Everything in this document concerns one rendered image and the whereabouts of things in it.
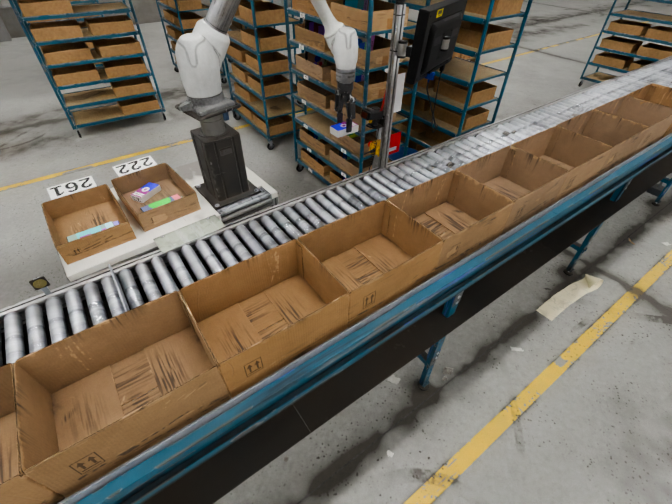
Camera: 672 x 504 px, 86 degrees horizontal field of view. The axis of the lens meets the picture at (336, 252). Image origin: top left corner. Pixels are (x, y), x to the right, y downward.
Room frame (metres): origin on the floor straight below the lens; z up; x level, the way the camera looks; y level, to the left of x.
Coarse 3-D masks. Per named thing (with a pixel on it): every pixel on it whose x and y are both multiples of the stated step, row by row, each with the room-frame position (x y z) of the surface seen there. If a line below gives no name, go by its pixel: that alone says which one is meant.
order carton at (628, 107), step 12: (624, 96) 2.27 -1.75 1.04; (600, 108) 2.11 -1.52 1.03; (612, 108) 2.22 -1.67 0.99; (624, 108) 2.26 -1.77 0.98; (636, 108) 2.21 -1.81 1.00; (648, 108) 2.17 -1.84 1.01; (660, 108) 2.12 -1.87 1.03; (636, 120) 2.19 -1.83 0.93; (648, 120) 2.14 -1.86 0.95; (660, 120) 2.10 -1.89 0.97; (648, 132) 1.85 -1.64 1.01; (660, 132) 1.98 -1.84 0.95; (648, 144) 1.93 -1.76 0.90
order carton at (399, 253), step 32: (352, 224) 1.04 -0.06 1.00; (384, 224) 1.12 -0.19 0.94; (416, 224) 1.00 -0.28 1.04; (320, 256) 0.95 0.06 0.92; (352, 256) 0.99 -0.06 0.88; (384, 256) 0.99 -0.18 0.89; (416, 256) 0.82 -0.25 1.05; (352, 288) 0.83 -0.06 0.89; (384, 288) 0.75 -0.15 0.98; (352, 320) 0.68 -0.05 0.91
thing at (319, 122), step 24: (288, 24) 3.12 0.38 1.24; (408, 24) 2.63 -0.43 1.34; (288, 48) 3.12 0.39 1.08; (312, 48) 2.86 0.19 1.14; (360, 72) 2.41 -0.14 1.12; (312, 120) 3.06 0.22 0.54; (336, 120) 2.61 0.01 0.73; (408, 120) 2.63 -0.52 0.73; (336, 144) 2.60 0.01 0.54; (360, 144) 2.36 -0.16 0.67; (312, 168) 2.94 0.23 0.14; (336, 168) 2.60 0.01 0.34; (360, 168) 2.35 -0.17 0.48
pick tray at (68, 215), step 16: (80, 192) 1.45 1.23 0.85; (96, 192) 1.49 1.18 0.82; (48, 208) 1.36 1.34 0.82; (64, 208) 1.40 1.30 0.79; (80, 208) 1.43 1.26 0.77; (96, 208) 1.44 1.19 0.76; (112, 208) 1.45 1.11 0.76; (48, 224) 1.21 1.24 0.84; (64, 224) 1.32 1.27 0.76; (80, 224) 1.32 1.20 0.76; (96, 224) 1.32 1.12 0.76; (128, 224) 1.23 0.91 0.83; (64, 240) 1.20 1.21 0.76; (80, 240) 1.11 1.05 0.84; (96, 240) 1.14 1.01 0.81; (112, 240) 1.18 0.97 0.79; (128, 240) 1.21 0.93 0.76; (64, 256) 1.06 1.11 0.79; (80, 256) 1.09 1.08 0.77
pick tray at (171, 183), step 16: (128, 176) 1.62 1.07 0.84; (144, 176) 1.66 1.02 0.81; (160, 176) 1.71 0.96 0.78; (176, 176) 1.65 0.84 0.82; (128, 192) 1.59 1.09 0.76; (160, 192) 1.59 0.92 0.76; (176, 192) 1.60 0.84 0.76; (192, 192) 1.50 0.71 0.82; (128, 208) 1.41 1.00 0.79; (160, 208) 1.34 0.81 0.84; (176, 208) 1.39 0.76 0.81; (192, 208) 1.44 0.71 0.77; (144, 224) 1.29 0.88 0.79; (160, 224) 1.33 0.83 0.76
